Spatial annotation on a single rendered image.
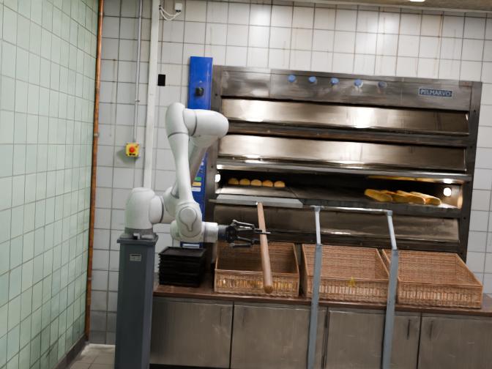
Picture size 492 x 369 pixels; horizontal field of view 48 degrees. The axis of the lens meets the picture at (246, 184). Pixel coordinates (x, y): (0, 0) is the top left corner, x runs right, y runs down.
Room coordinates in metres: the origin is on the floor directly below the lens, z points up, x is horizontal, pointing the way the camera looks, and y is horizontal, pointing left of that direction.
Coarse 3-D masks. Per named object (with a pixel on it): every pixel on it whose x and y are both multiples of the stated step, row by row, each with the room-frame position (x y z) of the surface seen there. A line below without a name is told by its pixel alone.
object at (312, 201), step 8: (304, 200) 4.02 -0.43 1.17; (312, 200) 4.02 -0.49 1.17; (320, 200) 4.03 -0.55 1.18; (328, 200) 4.03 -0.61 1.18; (336, 200) 4.07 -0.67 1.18; (376, 208) 4.03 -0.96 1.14; (384, 208) 4.03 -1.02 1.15; (392, 208) 4.03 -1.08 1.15; (400, 208) 4.03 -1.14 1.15; (408, 208) 4.03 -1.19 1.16; (416, 208) 4.03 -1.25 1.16; (424, 208) 4.03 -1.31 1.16; (432, 208) 4.03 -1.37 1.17; (440, 208) 4.03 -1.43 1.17; (448, 208) 4.03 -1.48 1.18; (456, 208) 4.03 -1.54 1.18
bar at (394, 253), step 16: (304, 208) 3.65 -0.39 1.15; (320, 208) 3.65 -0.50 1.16; (336, 208) 3.65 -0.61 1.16; (352, 208) 3.66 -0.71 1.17; (320, 240) 3.47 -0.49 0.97; (320, 256) 3.42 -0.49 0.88; (320, 272) 3.43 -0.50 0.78; (384, 336) 3.46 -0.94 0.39; (384, 352) 3.43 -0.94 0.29; (384, 368) 3.43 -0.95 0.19
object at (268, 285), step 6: (258, 204) 3.34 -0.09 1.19; (258, 210) 3.14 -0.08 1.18; (258, 216) 2.97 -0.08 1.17; (258, 222) 2.83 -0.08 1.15; (264, 228) 2.62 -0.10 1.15; (264, 234) 2.47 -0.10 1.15; (264, 240) 2.35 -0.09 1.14; (264, 246) 2.24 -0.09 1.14; (264, 252) 2.14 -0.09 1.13; (264, 258) 2.04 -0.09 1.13; (264, 264) 1.96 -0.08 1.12; (264, 270) 1.89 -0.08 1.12; (270, 270) 1.90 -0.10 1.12; (264, 276) 1.82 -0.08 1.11; (270, 276) 1.82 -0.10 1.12; (264, 282) 1.76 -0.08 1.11; (270, 282) 1.75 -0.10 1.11; (264, 288) 1.72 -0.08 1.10; (270, 288) 1.71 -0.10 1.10
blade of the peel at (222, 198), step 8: (224, 200) 3.51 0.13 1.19; (232, 200) 3.51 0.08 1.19; (240, 200) 3.51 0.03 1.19; (248, 200) 3.68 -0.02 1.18; (256, 200) 3.70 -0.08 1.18; (264, 200) 3.73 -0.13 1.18; (272, 200) 3.75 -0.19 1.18; (280, 200) 3.77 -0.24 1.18; (288, 200) 3.80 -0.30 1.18; (296, 200) 3.82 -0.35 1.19
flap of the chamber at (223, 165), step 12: (228, 168) 4.04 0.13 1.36; (240, 168) 4.00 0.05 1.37; (252, 168) 3.96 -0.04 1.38; (264, 168) 3.92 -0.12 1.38; (276, 168) 3.89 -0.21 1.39; (288, 168) 3.88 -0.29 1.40; (300, 168) 3.88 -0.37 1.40; (312, 168) 3.88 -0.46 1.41; (324, 168) 3.88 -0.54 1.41; (408, 180) 4.07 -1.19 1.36; (420, 180) 4.03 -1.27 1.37; (432, 180) 3.99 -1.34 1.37; (444, 180) 3.95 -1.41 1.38; (456, 180) 3.92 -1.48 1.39; (468, 180) 3.88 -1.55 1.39
